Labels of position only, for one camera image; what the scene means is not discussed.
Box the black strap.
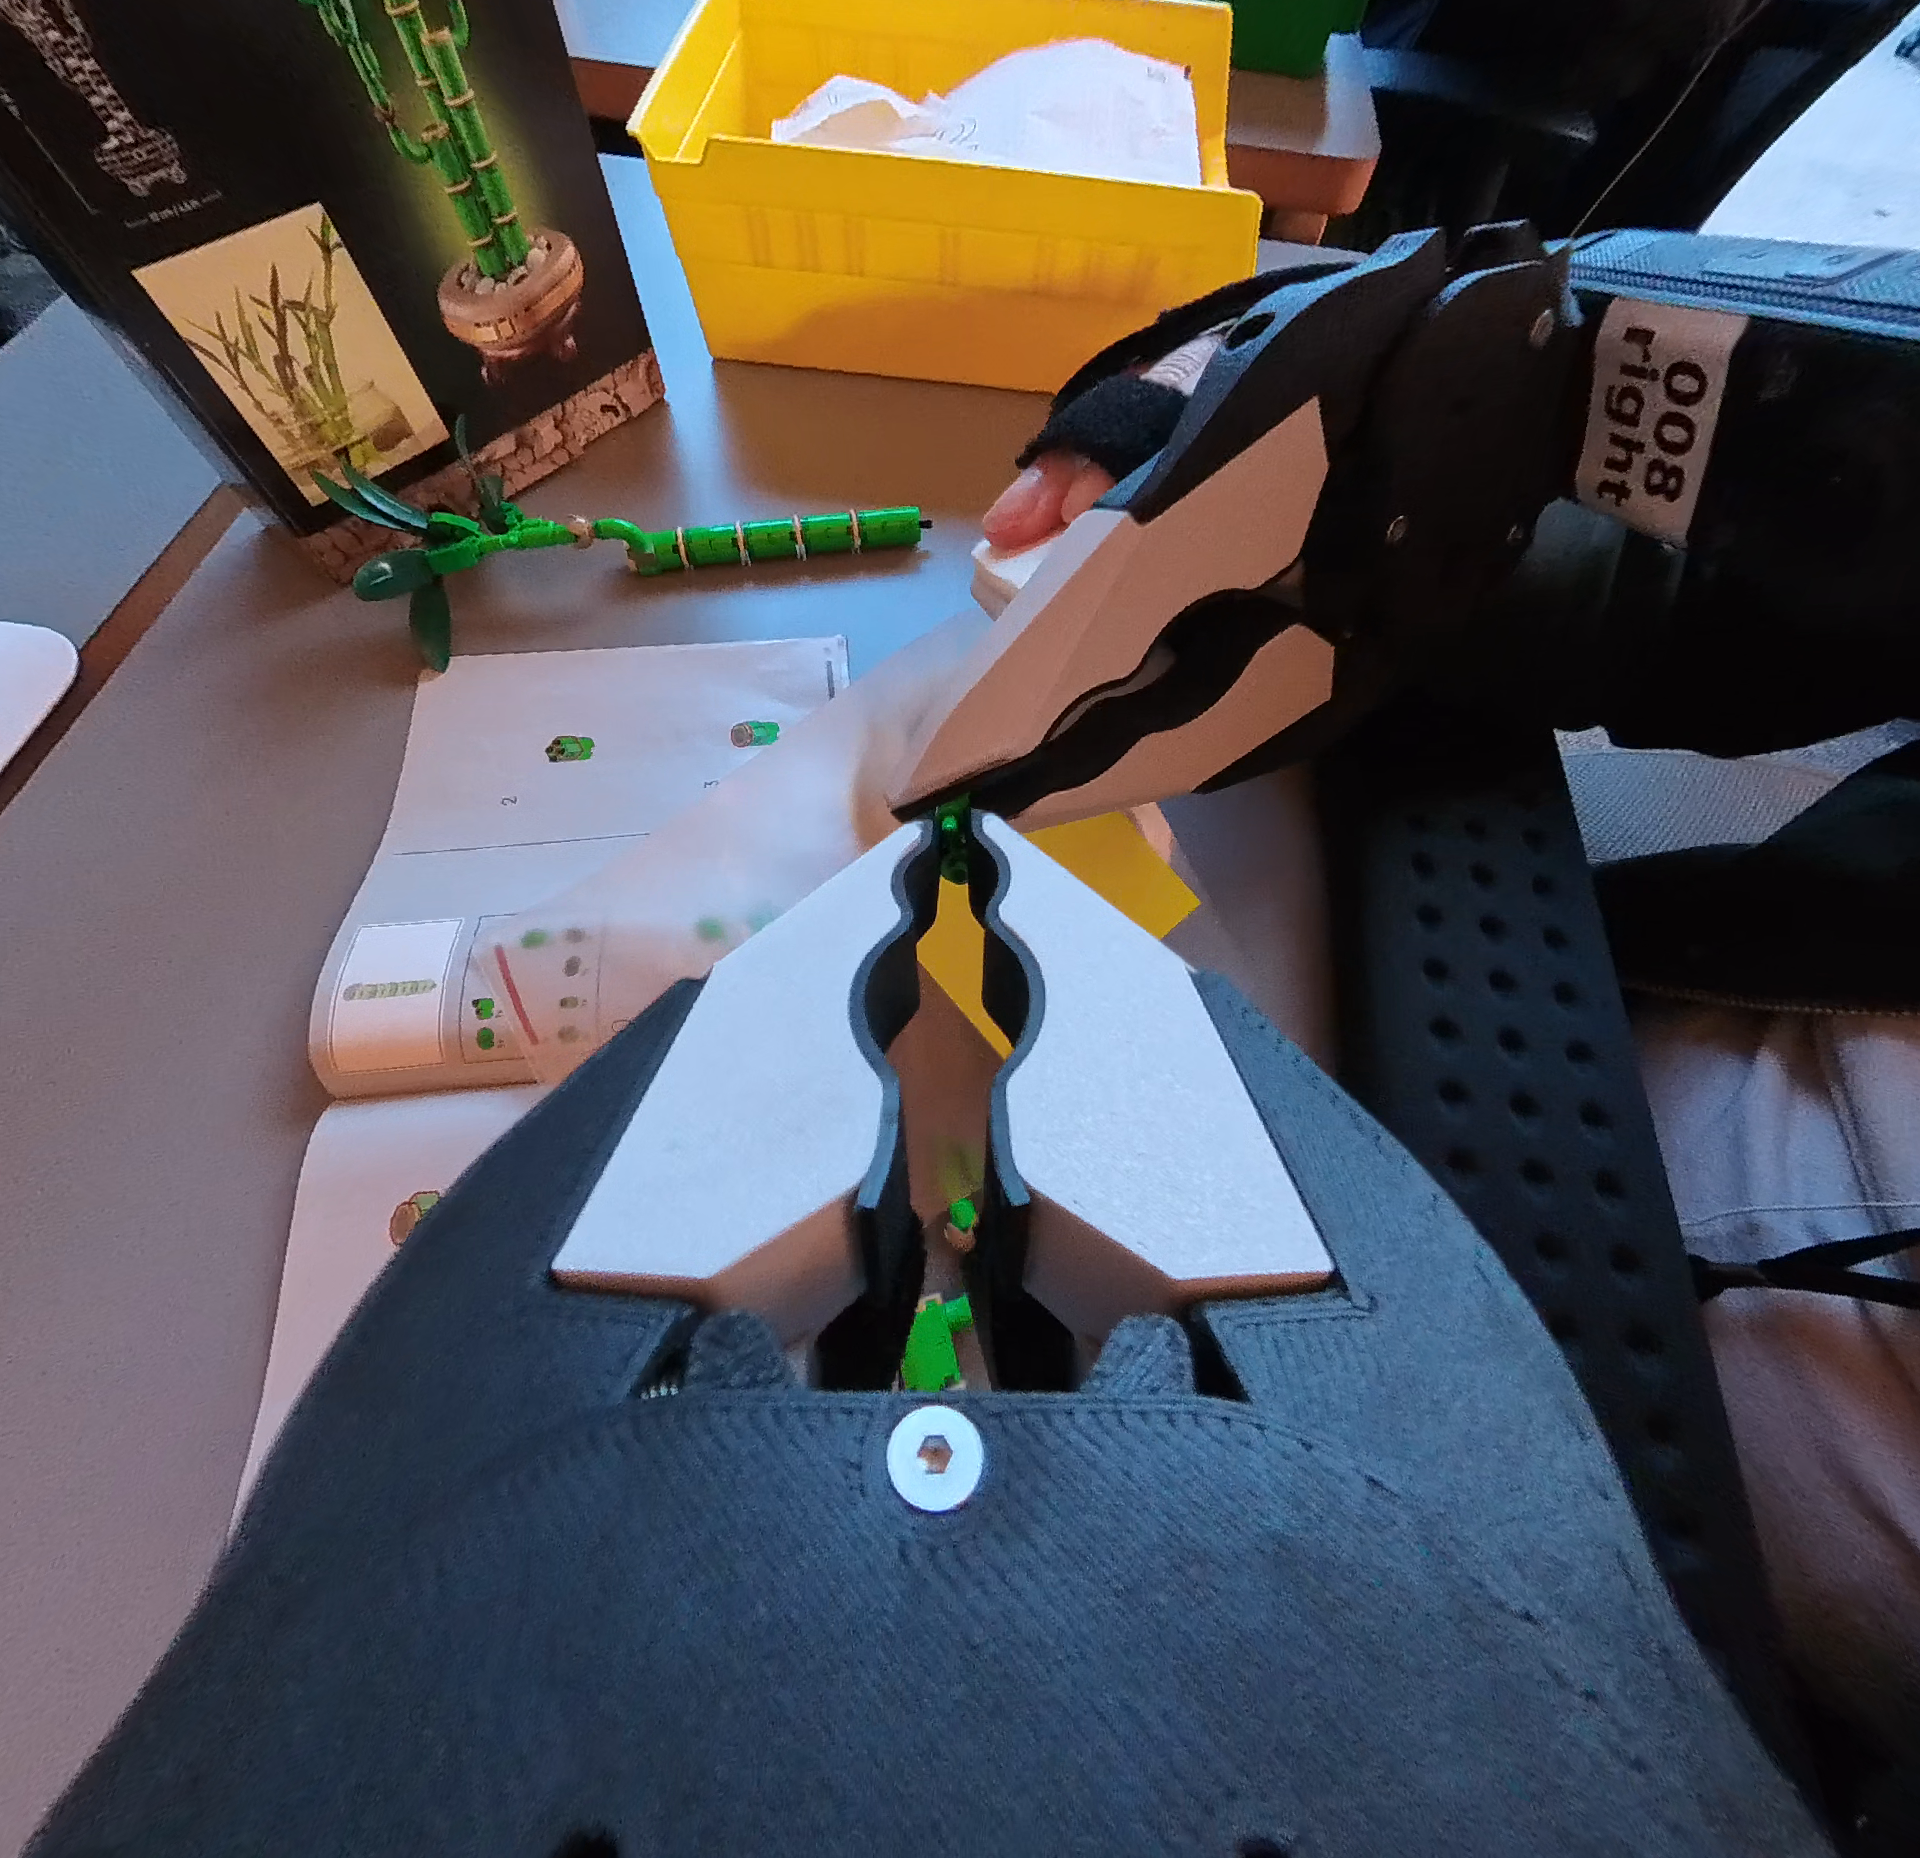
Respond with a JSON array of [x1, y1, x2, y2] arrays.
[[1695, 1234, 1920, 1304]]

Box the open instruction booklet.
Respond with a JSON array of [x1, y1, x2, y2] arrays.
[[231, 636, 851, 1506]]

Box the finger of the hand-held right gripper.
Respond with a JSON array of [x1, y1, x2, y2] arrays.
[[888, 397, 1324, 828], [980, 606, 1341, 832]]

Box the white crumpled paper bags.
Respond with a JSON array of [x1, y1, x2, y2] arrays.
[[772, 35, 1210, 188]]

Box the person's dark jacket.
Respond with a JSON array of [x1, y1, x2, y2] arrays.
[[1590, 719, 1920, 1018]]

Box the yellow paper sheet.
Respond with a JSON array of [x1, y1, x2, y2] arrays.
[[915, 808, 1201, 1063]]

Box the long leafy brick bamboo stalk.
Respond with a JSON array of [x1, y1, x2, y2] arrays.
[[311, 421, 930, 674]]

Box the black bamboo toy set box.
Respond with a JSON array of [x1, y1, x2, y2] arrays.
[[0, 0, 665, 584]]

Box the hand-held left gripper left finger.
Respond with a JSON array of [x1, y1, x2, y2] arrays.
[[552, 821, 939, 1391]]

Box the yellow plastic bin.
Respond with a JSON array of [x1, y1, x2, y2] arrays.
[[626, 0, 1264, 395]]

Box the person's right hand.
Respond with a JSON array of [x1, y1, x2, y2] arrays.
[[981, 331, 1233, 555]]

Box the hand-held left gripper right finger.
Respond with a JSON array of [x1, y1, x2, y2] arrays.
[[970, 813, 1341, 1391]]

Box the person's beige pants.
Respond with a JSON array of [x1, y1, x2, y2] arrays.
[[1627, 990, 1920, 1858]]

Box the black perforated chair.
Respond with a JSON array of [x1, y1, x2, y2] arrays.
[[1320, 748, 1824, 1858]]

